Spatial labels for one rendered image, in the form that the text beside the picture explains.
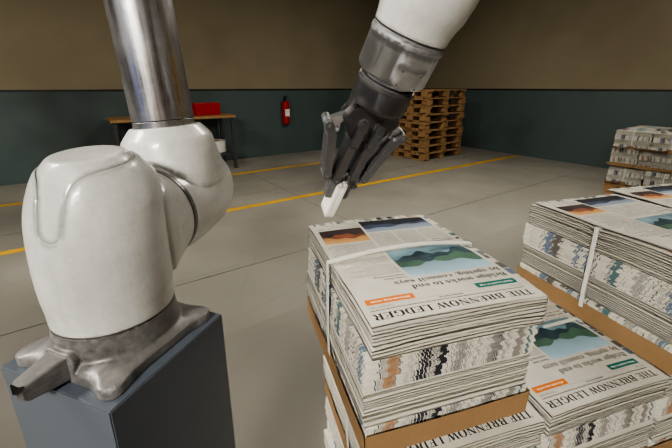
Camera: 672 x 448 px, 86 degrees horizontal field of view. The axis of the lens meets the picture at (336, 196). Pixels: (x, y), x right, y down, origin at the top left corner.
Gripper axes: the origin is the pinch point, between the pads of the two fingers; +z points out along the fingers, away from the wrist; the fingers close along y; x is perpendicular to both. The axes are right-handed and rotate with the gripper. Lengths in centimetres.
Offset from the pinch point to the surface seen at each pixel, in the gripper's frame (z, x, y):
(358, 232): 14.3, 5.8, 12.5
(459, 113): 192, 511, 484
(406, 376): 11.0, -24.3, 8.8
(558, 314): 20, -12, 64
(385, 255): 9.7, -3.8, 12.9
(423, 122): 208, 471, 384
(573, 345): 17, -21, 56
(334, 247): 13.7, 1.0, 5.5
